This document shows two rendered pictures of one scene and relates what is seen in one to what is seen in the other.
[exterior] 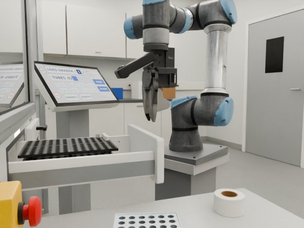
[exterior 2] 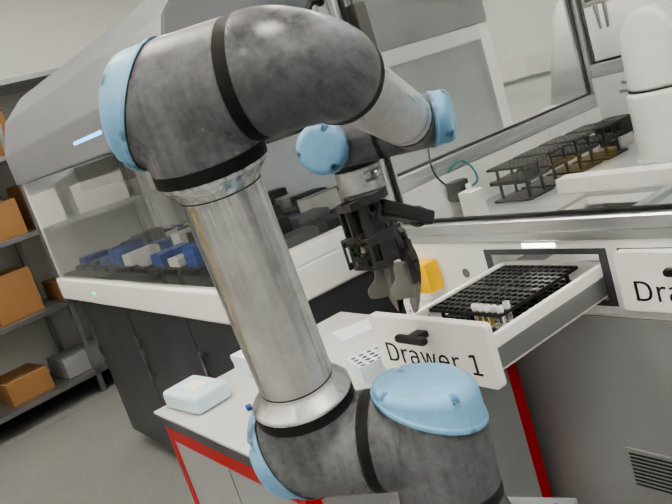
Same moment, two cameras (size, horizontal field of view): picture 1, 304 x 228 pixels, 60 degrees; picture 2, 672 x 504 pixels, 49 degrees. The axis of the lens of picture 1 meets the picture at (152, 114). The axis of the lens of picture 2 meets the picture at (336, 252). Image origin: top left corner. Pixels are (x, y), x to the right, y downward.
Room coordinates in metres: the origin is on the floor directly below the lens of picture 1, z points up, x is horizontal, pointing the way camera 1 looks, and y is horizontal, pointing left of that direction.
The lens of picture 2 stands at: (1.88, -0.37, 1.33)
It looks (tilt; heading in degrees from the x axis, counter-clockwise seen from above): 12 degrees down; 166
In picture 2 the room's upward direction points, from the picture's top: 18 degrees counter-clockwise
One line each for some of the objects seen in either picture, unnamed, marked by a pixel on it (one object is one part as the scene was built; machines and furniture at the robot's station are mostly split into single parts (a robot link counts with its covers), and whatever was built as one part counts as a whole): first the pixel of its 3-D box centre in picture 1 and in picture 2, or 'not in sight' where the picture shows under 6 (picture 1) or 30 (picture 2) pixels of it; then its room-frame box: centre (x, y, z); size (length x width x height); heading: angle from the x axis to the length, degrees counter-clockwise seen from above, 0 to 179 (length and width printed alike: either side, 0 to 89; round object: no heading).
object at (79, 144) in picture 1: (69, 156); (506, 303); (0.68, 0.22, 0.87); 0.22 x 0.18 x 0.06; 109
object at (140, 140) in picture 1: (142, 149); (431, 347); (0.75, 0.03, 0.87); 0.29 x 0.02 x 0.11; 19
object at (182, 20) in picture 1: (168, 20); (340, 141); (0.85, -0.05, 1.26); 0.11 x 0.11 x 0.08; 55
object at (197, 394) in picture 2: not in sight; (196, 393); (0.23, -0.36, 0.78); 0.15 x 0.10 x 0.04; 25
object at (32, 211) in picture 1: (30, 211); not in sight; (0.35, 0.17, 0.88); 0.04 x 0.03 x 0.04; 19
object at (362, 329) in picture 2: not in sight; (361, 329); (0.21, 0.05, 0.77); 0.13 x 0.09 x 0.02; 91
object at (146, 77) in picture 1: (158, 68); (372, 230); (0.76, -0.02, 1.10); 0.09 x 0.08 x 0.12; 111
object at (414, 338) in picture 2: not in sight; (415, 336); (0.76, 0.00, 0.91); 0.07 x 0.04 x 0.01; 19
